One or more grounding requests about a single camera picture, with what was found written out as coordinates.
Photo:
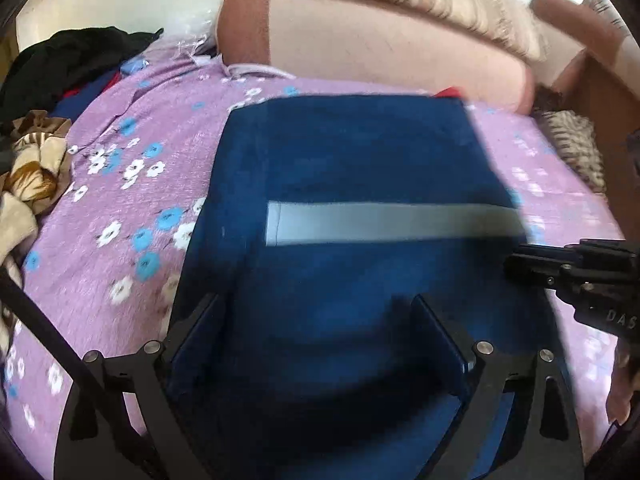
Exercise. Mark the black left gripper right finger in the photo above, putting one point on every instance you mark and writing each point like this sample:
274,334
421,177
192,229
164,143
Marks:
515,418

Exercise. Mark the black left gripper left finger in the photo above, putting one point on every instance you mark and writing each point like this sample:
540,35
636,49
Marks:
127,428

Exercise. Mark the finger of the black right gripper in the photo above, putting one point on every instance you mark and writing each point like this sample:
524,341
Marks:
535,265

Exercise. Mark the blue work jacket red collar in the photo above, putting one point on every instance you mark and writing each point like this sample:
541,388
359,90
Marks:
325,216

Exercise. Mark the black clothes pile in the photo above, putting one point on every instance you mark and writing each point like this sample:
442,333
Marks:
43,72

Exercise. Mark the black white checkered cloth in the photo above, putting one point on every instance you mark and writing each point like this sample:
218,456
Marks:
574,140

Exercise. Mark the brown pink bed headboard cushion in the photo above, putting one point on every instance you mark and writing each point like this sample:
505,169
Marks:
594,66

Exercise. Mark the brown cream patterned blanket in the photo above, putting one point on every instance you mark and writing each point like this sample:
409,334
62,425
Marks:
35,173

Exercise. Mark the purple floral bed sheet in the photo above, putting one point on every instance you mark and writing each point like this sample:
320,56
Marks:
106,263

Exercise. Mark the blue garment under pile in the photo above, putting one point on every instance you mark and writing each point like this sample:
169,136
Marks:
75,102

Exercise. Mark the pink brown bolster cushion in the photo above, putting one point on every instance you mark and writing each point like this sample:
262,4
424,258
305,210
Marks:
368,41

